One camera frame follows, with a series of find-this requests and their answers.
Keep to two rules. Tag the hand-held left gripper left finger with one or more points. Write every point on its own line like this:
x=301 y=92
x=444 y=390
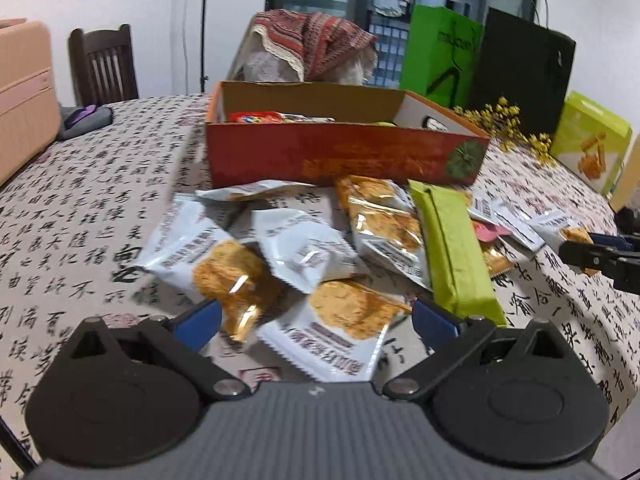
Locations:
x=197 y=325

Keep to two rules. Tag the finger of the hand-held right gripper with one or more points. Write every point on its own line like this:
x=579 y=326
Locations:
x=600 y=260
x=620 y=242

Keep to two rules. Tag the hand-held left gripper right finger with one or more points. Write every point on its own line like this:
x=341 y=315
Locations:
x=432 y=325

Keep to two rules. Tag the green snack packet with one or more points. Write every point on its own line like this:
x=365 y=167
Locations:
x=450 y=250

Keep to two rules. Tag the pile of snack packets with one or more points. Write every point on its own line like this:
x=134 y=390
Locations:
x=300 y=242

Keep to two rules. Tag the orange cardboard box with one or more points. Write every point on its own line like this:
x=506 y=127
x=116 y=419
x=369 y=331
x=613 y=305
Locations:
x=325 y=152

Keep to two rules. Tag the light green snack carton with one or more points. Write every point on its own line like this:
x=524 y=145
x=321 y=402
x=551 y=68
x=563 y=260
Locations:
x=590 y=140

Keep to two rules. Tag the yellow flower sprig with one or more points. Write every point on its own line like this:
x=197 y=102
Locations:
x=495 y=120

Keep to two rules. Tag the black paper bag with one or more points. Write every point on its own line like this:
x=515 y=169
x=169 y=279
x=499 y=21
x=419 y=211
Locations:
x=525 y=75

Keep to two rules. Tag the red snack packet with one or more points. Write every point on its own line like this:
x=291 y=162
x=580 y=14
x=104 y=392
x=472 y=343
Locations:
x=255 y=117

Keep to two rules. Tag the grey and purple pouch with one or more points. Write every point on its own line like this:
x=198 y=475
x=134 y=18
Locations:
x=85 y=120

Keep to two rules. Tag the green paper bag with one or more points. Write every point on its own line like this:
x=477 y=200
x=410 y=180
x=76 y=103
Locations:
x=440 y=55

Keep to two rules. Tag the dark wooden chair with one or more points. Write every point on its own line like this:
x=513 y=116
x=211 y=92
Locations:
x=102 y=65

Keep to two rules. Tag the pink ribbed suitcase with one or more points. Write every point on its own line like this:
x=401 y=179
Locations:
x=25 y=100

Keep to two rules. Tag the black light stand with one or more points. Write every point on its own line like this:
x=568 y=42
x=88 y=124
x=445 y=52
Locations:
x=204 y=25

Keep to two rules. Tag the red patterned cloth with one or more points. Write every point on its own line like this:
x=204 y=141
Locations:
x=320 y=42

